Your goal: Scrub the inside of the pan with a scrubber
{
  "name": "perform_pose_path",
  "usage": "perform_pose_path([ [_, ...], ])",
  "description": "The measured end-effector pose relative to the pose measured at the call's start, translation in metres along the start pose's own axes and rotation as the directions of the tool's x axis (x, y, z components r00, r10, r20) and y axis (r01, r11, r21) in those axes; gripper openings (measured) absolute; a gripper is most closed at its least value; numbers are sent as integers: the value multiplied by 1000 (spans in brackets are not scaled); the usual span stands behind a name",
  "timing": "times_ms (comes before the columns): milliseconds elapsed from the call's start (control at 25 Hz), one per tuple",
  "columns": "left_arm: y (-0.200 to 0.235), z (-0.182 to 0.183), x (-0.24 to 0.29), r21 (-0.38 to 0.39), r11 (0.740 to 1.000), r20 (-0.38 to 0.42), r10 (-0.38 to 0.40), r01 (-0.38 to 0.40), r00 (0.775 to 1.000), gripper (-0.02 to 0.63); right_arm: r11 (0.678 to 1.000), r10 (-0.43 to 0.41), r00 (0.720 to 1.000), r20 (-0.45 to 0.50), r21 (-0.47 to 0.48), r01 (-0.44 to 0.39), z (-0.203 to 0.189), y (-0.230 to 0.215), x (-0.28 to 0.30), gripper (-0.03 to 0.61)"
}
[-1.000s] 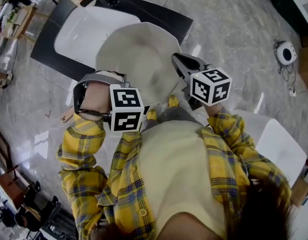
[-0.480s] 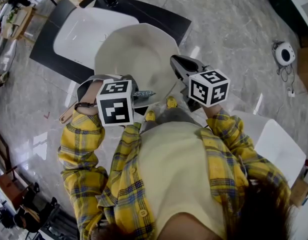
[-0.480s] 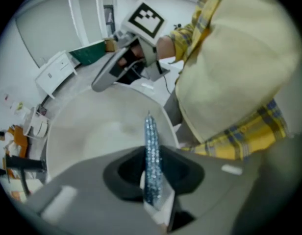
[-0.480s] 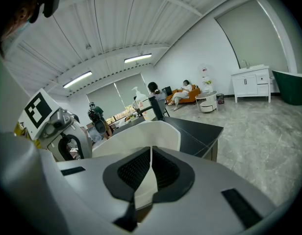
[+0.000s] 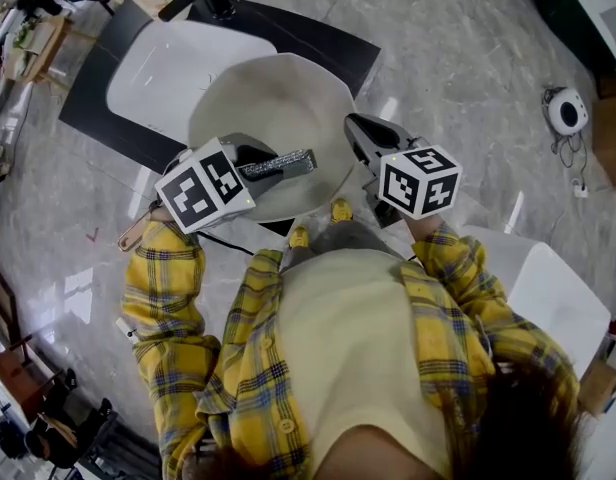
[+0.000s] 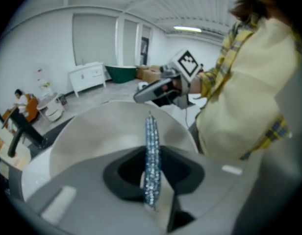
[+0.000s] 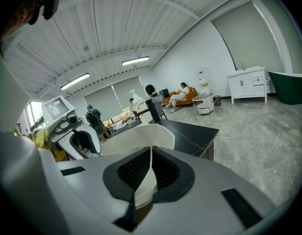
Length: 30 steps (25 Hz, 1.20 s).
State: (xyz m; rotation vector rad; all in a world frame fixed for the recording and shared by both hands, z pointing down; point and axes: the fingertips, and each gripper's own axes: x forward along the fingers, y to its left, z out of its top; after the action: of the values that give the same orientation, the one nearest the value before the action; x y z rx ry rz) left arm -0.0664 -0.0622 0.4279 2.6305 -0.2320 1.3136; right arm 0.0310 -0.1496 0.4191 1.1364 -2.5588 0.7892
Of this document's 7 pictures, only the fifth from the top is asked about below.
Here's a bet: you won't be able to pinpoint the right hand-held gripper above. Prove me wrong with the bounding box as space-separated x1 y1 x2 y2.
343 112 463 229

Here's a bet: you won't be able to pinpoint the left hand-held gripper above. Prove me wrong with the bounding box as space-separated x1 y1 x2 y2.
154 135 297 235

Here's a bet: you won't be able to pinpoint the silver scouring sponge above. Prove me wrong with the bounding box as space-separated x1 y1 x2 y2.
236 148 320 180

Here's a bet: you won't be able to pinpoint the person's left forearm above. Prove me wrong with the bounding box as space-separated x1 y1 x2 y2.
121 206 209 342

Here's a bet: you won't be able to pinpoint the person's right forearm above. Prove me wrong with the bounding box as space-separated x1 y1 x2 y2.
403 215 582 409

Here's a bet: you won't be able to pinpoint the person's right yellow shoe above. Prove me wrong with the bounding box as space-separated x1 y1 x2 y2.
330 198 355 225

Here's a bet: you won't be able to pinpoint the person's legs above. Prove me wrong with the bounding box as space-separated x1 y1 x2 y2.
282 220 404 274

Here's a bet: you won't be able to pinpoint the dark sink cabinet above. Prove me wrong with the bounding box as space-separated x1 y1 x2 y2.
58 0 383 239

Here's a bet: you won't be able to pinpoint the white sink basin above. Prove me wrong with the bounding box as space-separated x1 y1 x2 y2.
106 20 279 142

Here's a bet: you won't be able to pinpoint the white round appliance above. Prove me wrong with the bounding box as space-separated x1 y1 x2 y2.
546 86 590 135

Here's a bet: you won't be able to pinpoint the person's torso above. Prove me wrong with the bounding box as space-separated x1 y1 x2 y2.
157 247 579 480

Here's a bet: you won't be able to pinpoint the brown cardboard box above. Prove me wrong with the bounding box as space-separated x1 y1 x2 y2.
595 66 616 100
591 95 616 194
577 357 616 418

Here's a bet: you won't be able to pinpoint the light wooden table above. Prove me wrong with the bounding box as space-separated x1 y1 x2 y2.
17 15 97 89

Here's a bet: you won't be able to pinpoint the brown wooden desk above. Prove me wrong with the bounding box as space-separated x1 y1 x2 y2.
0 252 57 419

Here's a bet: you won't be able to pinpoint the black appliance cable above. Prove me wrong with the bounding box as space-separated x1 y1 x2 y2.
540 85 590 189

